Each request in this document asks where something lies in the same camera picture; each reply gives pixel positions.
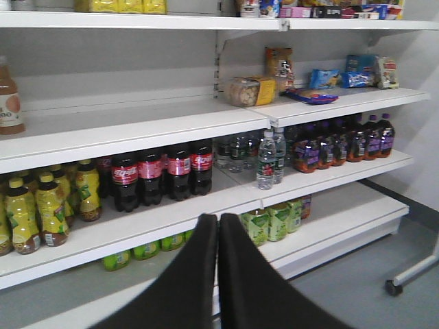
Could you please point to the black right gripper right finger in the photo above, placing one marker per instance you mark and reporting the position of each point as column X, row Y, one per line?
column 252, row 294

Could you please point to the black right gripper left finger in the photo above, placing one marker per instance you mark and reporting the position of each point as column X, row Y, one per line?
column 182, row 296

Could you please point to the white rolling whiteboard stand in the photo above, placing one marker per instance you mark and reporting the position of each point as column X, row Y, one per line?
column 415, row 270

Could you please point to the white metal shelving unit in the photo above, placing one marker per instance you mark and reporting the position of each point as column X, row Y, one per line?
column 98, row 84

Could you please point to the clear cookie box yellow label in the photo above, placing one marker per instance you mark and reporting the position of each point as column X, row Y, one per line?
column 250, row 91

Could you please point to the purple label juice bottle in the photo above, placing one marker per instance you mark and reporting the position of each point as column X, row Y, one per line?
column 387, row 134

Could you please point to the blue snack bag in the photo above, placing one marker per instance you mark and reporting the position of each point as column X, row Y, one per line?
column 324, row 79

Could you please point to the orange C100 juice bottle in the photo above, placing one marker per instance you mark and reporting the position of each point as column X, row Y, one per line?
column 11, row 115

